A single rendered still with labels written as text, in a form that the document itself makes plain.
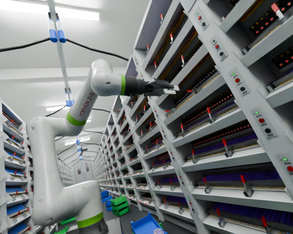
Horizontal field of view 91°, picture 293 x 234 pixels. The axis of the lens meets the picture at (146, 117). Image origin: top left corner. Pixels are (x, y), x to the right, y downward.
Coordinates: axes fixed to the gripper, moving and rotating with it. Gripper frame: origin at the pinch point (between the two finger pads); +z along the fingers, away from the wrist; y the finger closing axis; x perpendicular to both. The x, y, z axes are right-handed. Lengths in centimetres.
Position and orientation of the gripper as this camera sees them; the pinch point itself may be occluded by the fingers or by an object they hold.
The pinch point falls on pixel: (171, 89)
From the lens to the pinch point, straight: 79.5
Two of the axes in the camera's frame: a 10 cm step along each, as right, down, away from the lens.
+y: 3.5, -3.9, -8.5
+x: -1.5, -9.2, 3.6
